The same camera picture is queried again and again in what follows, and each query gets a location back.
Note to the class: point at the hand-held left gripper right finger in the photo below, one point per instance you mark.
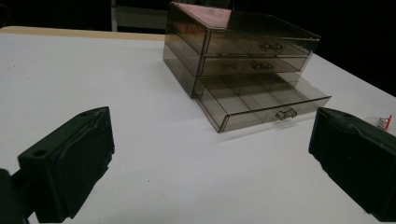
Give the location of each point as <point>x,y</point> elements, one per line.
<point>355,155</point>

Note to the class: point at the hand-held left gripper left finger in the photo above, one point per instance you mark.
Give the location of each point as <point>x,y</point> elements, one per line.
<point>67,166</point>

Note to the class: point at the smoky clear drawer organizer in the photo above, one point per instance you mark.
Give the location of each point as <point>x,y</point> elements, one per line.
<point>236,49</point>

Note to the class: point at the small red and clear clip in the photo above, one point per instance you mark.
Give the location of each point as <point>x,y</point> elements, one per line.
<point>384,122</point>

